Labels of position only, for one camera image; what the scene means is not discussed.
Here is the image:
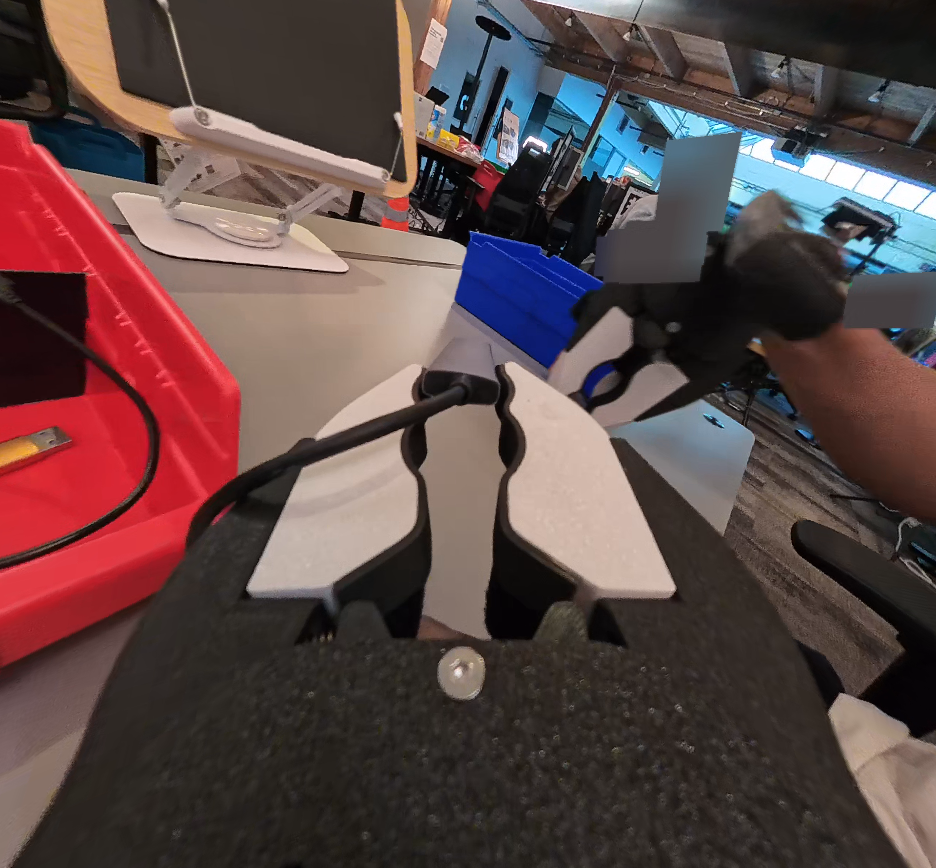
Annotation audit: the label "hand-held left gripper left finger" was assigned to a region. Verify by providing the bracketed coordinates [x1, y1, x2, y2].
[246, 365, 432, 624]

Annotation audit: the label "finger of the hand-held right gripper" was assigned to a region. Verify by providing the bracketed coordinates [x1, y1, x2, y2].
[548, 308, 652, 397]
[592, 362, 696, 430]

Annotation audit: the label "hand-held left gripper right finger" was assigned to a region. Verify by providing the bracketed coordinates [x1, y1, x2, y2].
[493, 362, 677, 624]

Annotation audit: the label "blue storage bin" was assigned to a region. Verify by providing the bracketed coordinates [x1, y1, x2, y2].
[455, 232, 608, 369]

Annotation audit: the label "grey USB hub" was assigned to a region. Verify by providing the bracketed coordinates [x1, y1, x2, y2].
[186, 337, 503, 551]

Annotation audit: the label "black cable orange plugs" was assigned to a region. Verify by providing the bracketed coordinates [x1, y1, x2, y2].
[0, 427, 76, 475]
[0, 274, 162, 571]

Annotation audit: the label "person's right forearm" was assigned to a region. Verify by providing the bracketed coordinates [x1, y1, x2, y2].
[760, 330, 936, 521]

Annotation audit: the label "grey desk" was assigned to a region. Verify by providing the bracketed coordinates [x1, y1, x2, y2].
[0, 169, 756, 868]

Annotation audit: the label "black office chair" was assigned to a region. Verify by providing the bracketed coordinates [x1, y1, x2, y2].
[486, 147, 608, 265]

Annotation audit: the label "wooden table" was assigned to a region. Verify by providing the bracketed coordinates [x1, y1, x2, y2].
[415, 137, 498, 225]

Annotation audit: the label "black floor lamp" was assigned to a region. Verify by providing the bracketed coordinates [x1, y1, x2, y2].
[475, 14, 513, 134]

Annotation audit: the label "black bin divider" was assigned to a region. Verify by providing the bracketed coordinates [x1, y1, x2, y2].
[0, 272, 90, 408]

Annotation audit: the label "person's cream shirt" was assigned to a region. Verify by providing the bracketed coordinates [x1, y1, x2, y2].
[828, 692, 936, 868]

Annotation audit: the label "blue storage basket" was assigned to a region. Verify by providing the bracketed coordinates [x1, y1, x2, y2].
[29, 107, 143, 181]

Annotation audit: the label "white stand with black board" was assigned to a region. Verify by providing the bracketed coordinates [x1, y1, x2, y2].
[25, 0, 419, 275]

